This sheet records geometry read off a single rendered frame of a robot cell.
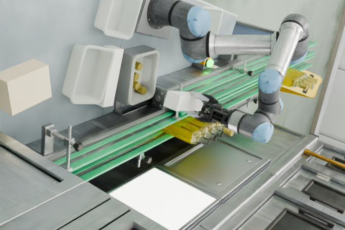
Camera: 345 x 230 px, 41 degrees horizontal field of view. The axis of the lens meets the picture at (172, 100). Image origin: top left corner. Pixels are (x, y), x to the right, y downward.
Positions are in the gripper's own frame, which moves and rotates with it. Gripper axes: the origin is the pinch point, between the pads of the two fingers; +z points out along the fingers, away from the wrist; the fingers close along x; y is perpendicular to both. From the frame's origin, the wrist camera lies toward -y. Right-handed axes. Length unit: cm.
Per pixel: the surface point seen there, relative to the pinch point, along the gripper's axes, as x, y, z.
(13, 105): 11, 62, 27
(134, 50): -12.3, 3.7, 30.6
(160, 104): 8.8, -15.1, 22.2
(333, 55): -53, -617, 107
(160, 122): 14.8, -9.6, 16.3
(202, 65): -11, -52, 28
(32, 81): 3, 57, 27
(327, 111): 39, -645, 93
